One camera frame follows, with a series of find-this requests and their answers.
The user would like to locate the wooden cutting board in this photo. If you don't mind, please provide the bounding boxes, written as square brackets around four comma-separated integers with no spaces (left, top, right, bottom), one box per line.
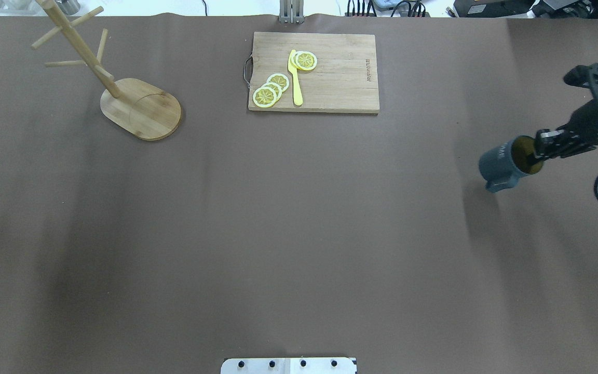
[248,32,380,114]

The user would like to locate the metal weight cylinder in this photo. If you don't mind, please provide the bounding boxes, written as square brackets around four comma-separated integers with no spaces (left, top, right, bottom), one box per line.
[55,0,81,16]

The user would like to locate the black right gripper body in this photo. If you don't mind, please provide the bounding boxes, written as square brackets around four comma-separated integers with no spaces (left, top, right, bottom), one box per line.
[559,100,598,155]

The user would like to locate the lemon slice by knife tip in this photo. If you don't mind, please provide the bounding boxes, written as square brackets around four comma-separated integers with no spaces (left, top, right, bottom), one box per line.
[290,50,318,71]

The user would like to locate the lemon slice middle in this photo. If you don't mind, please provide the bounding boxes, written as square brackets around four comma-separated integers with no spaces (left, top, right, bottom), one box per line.
[261,82,284,100]

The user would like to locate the lemon slice back of stack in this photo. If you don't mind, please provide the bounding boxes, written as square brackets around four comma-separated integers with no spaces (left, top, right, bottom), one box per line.
[266,73,290,92]

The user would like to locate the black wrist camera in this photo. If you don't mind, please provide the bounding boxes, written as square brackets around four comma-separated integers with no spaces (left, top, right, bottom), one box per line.
[563,62,598,100]

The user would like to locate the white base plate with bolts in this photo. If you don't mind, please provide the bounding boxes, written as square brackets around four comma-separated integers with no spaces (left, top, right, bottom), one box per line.
[220,357,358,373]

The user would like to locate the bamboo mug tree rack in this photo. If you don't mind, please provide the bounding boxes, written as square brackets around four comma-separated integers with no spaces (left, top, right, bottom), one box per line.
[31,1,182,141]

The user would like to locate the aluminium frame post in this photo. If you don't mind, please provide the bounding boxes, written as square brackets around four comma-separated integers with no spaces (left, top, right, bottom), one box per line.
[278,0,305,24]

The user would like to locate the lemon slice front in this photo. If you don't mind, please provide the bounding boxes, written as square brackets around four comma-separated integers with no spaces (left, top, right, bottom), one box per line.
[252,87,278,108]

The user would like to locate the blue mug yellow inside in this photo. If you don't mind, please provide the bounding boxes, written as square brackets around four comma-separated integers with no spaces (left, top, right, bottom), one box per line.
[479,136,544,193]

